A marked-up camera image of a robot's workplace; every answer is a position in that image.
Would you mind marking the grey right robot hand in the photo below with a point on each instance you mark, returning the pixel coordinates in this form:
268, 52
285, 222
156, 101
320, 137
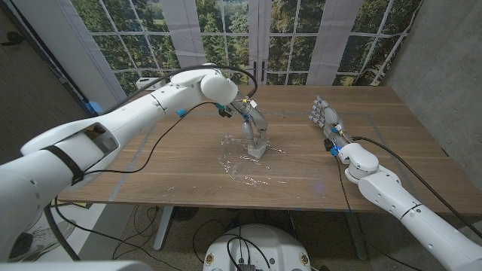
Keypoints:
331, 118

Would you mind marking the white cube block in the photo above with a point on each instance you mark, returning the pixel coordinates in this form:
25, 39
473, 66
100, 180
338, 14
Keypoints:
257, 151

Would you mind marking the clear plastic wrap sheet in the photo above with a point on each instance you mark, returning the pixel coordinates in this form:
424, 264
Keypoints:
241, 169

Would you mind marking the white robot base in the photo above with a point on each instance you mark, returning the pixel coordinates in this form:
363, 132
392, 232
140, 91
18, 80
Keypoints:
260, 248

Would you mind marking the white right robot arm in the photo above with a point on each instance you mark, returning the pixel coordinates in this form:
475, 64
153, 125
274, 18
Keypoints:
388, 192

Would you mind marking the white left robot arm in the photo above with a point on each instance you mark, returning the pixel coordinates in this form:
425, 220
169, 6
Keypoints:
132, 116

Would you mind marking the small blue block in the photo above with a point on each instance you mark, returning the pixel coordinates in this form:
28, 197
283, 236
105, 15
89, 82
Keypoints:
181, 113

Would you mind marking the grey table leg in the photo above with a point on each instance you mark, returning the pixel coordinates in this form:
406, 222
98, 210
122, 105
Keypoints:
356, 237

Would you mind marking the printed window backdrop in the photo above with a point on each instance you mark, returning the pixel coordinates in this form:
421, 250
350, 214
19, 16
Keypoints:
226, 37

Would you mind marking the black round floor item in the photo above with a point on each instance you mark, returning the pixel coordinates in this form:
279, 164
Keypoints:
184, 214

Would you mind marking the white power strip box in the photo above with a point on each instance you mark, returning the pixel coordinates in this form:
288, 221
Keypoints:
145, 83

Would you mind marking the white table leg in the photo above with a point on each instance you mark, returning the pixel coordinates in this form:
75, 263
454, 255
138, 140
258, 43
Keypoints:
163, 229

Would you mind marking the light blue floor object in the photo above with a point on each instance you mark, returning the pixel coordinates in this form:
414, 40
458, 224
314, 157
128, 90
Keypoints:
95, 107

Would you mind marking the dark brown door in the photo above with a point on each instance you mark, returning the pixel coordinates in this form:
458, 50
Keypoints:
30, 94

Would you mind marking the white sneaker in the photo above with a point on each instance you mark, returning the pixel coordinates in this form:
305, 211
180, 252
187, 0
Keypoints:
41, 241

